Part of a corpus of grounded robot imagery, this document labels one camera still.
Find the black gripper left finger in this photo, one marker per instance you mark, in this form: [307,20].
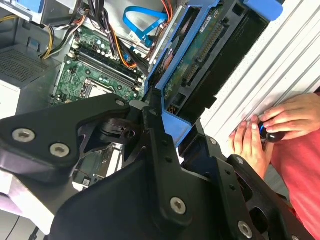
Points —
[37,125]

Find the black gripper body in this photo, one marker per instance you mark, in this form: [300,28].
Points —
[112,212]

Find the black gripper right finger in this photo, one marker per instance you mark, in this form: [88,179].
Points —
[221,163]

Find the hard disk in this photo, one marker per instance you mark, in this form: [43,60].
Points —
[200,62]

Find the person's left hand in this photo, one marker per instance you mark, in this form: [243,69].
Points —
[250,145]

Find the person's right hand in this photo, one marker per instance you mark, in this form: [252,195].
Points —
[295,115]

